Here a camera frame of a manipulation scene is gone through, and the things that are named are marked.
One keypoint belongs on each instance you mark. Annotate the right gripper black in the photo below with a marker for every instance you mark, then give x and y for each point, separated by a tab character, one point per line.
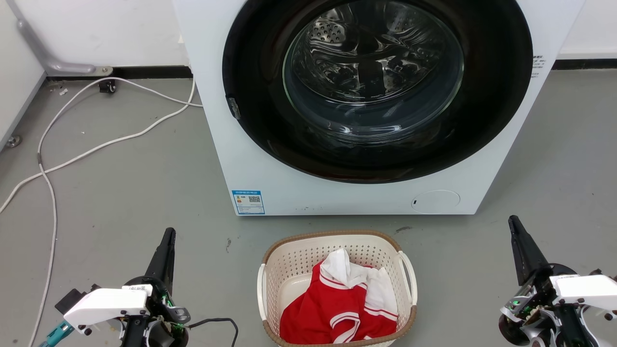
530	308

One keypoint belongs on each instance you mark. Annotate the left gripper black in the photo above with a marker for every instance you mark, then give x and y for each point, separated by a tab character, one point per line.
161	313

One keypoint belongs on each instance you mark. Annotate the white brown-rimmed laundry basket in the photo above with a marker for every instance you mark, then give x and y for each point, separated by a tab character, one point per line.
294	265

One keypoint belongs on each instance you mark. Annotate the round white filter cover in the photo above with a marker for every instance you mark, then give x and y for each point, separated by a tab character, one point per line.
436	202

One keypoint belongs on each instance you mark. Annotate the blue energy label sticker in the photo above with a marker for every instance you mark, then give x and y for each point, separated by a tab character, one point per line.
248	202

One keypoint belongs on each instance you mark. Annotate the white front-load washing machine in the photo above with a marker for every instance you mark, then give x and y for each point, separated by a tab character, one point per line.
250	164

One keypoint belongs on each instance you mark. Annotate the red and white garment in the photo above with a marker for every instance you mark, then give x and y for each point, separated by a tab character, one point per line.
337	303

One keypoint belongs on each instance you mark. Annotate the small black floor caster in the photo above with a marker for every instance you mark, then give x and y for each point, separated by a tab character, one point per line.
108	86

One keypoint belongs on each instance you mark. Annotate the metal floor bolt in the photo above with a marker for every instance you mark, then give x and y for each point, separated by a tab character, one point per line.
13	141

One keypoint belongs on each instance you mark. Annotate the black round washer door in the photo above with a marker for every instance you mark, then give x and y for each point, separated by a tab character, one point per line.
260	58

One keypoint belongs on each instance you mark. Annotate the white partition panel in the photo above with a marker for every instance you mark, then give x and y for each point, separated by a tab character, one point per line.
17	72

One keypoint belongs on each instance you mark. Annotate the grey bent pipe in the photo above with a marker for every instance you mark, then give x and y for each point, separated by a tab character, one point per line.
38	48

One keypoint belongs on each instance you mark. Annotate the right white wrist camera housing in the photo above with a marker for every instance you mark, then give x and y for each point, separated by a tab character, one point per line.
585	287

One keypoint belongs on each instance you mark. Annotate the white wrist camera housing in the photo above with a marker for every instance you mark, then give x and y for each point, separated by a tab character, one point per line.
585	287
106	304

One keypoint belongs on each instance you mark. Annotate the left white wrist camera housing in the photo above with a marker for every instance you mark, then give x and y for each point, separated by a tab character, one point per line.
106	304

